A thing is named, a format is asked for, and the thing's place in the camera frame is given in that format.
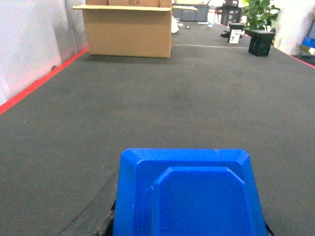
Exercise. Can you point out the large cardboard box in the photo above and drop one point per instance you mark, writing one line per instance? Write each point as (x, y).
(130, 31)

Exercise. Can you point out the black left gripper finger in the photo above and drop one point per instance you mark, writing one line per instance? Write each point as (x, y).
(95, 218)

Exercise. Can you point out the blue plastic part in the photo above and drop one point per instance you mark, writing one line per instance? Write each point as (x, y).
(187, 192)

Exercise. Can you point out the black small crate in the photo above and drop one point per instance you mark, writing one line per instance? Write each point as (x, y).
(261, 42)

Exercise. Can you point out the grey plastic crate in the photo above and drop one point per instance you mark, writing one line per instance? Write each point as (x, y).
(199, 15)

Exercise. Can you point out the white labelled small box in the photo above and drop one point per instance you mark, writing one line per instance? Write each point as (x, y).
(234, 36)

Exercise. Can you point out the green potted plant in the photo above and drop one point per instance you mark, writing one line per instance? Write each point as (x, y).
(260, 14)

